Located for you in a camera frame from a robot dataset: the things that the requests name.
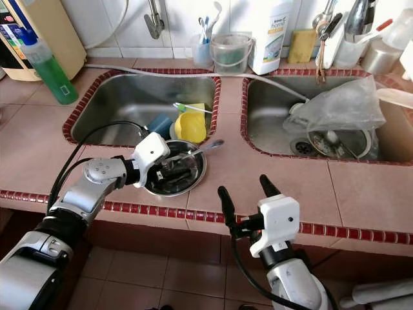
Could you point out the steel sink basin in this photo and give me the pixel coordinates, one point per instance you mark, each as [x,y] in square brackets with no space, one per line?
[122,100]
[268,123]

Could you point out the blue mug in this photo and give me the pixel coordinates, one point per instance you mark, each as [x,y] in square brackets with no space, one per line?
[158,124]

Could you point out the yellow green sponge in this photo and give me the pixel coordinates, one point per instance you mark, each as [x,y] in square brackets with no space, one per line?
[200,105]

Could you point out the beige water filter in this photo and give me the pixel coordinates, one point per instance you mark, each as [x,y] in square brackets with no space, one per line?
[64,29]

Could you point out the chrome conical spout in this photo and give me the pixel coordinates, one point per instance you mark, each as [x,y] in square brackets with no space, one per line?
[360,16]

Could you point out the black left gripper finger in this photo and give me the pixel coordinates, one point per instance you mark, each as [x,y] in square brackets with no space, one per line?
[182,166]
[181,178]

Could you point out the white detergent bottle yellow cap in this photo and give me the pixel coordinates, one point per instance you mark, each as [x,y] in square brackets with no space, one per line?
[272,39]

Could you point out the green dish soap bottle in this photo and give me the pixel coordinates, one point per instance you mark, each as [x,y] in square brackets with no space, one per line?
[55,81]

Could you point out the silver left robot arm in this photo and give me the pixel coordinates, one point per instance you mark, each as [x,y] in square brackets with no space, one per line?
[32,278]

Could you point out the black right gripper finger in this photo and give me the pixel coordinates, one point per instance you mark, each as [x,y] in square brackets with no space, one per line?
[270,187]
[228,208]

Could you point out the yellow plastic bowl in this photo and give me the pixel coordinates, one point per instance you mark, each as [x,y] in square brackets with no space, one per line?
[190,128]

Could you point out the cream plastic ladle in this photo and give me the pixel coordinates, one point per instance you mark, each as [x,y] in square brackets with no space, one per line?
[395,98]

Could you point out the blue white toothbrush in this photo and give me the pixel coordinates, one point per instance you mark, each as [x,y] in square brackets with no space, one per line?
[204,29]

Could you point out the clear plastic bucket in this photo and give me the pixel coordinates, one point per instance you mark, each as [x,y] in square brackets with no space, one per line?
[231,55]

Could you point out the white rimmed steel bowl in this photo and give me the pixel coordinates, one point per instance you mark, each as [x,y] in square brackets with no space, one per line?
[355,147]

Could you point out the white plastic container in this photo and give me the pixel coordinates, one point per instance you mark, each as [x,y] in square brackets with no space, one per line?
[343,51]

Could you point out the white tubular rack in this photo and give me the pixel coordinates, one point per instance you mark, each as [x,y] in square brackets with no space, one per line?
[381,294]

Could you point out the translucent plastic jug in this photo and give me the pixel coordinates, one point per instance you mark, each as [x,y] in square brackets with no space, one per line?
[399,29]

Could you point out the steel cup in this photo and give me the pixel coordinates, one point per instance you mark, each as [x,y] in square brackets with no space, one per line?
[379,58]

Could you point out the clear plastic bag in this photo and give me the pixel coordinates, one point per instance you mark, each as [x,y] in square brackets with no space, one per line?
[342,106]

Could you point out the clear toothbrush cup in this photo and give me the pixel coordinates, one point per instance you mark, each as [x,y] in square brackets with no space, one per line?
[200,51]

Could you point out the brown base cabinet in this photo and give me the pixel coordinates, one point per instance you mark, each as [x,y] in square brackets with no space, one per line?
[168,239]

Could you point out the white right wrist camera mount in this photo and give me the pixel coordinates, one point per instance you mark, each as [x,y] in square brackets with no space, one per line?
[277,223]

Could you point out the red tipped utensil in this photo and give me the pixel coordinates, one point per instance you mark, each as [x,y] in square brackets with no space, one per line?
[381,26]

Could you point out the chrome lever faucet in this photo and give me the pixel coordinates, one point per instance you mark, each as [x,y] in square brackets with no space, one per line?
[328,22]

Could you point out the mustard yellow sponge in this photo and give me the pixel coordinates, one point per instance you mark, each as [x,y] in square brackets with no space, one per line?
[303,46]

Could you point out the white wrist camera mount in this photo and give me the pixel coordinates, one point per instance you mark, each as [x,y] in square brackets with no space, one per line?
[151,150]
[277,223]

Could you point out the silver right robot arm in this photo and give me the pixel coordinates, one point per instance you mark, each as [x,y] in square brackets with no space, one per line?
[297,287]

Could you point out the shallow steel bowl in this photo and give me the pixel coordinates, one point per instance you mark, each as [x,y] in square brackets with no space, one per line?
[197,181]

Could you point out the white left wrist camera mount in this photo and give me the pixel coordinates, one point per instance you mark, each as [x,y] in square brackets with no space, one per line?
[151,150]

